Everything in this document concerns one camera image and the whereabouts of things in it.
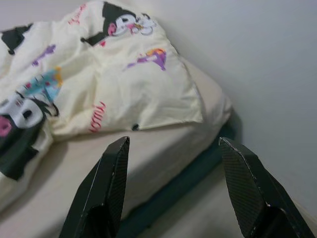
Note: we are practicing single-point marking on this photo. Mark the cream cartoon print quilt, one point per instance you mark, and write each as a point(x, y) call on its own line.
point(123, 86)

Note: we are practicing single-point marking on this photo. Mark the beige bed mattress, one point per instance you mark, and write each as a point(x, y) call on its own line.
point(161, 148)

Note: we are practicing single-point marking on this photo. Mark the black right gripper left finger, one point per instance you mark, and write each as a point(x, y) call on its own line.
point(104, 193)

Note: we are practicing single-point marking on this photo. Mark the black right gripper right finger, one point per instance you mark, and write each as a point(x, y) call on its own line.
point(252, 193)

